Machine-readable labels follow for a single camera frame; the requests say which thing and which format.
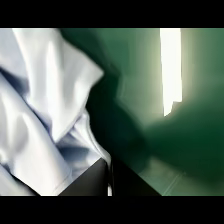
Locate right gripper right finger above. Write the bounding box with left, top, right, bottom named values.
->
left=110, top=158, right=162, bottom=197

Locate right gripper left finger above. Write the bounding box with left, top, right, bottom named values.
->
left=59, top=158, right=110, bottom=197

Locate white shirt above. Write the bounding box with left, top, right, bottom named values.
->
left=0, top=27, right=113, bottom=197

